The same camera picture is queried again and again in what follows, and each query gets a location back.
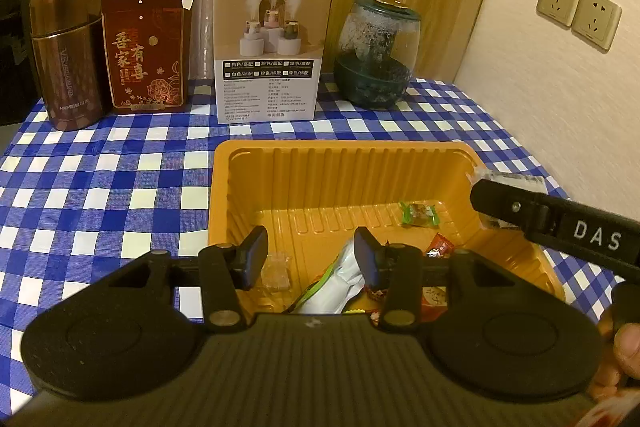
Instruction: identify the orange plastic tray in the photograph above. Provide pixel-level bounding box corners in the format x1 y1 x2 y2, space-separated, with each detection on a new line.
207 139 567 324

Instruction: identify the green candy packet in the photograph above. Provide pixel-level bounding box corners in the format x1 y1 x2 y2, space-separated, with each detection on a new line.
398 201 444 227

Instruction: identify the black monitor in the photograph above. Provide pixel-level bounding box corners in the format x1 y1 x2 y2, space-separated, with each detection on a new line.
0 0 77 128

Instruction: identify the beige wall socket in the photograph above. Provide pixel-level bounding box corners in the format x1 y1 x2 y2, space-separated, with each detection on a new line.
571 0 624 53
536 0 583 30

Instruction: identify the blue checkered tablecloth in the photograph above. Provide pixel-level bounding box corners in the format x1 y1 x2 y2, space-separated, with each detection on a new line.
0 74 622 427

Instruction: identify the small round pastry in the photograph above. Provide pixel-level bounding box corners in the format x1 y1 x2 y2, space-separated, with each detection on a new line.
260 254 292 291

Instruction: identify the person's right hand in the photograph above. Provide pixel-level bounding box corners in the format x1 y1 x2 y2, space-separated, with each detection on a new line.
592 306 640 401

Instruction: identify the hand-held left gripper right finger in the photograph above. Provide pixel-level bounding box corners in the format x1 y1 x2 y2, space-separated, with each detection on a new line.
353 227 517 329

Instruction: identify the brown metal thermos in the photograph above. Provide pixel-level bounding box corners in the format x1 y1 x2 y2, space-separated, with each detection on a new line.
28 0 109 132

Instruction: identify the dark green glass jar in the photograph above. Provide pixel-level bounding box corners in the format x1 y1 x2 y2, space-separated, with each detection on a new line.
333 0 423 110

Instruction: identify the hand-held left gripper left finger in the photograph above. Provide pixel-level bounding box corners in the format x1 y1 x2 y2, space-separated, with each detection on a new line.
105 225 270 329

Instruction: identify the white humidifier carton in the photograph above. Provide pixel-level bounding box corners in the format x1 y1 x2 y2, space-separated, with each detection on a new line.
213 0 335 126

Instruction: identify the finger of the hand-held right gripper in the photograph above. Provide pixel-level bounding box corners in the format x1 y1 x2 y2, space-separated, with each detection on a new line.
470 177 561 236

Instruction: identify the clear snack bar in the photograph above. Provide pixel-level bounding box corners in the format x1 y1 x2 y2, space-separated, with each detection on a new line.
466 167 547 229

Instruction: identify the red gold-print gift box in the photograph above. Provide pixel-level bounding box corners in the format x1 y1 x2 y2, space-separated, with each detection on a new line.
101 0 194 116

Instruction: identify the white green snack pouch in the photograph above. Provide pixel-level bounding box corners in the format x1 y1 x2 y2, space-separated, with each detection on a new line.
289 239 372 316

